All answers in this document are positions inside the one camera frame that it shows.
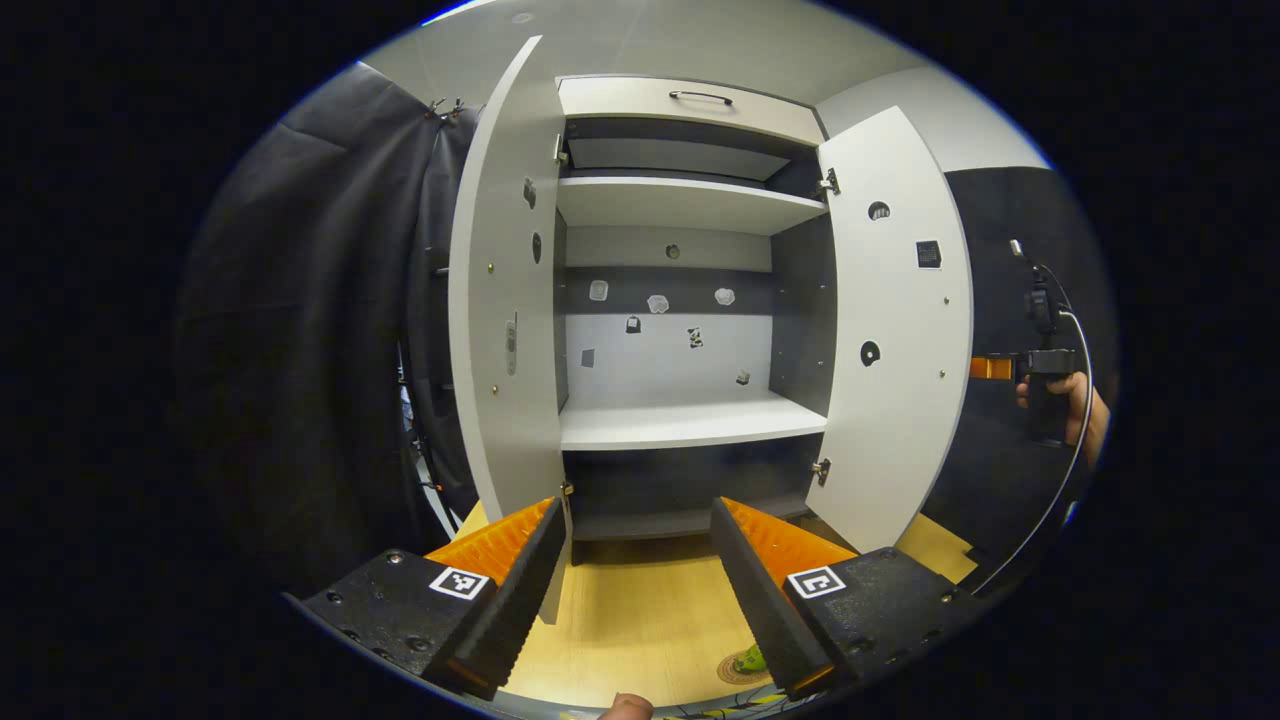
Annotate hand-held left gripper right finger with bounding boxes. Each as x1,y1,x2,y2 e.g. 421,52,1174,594
710,496,986,701

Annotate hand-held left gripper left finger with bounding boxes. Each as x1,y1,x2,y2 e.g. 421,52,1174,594
285,497,568,701

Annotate round brown coaster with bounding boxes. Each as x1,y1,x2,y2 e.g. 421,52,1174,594
716,650,779,689

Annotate white cabinet shelf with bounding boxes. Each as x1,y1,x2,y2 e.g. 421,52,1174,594
560,392,829,452
556,177,829,237

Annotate white and grey cabinet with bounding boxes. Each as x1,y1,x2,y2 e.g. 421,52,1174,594
553,73,841,566

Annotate black backdrop cloth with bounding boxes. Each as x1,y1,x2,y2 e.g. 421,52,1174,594
915,165,1119,601
172,60,486,596

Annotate metal backdrop stand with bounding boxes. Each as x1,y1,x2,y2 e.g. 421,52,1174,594
398,240,466,546

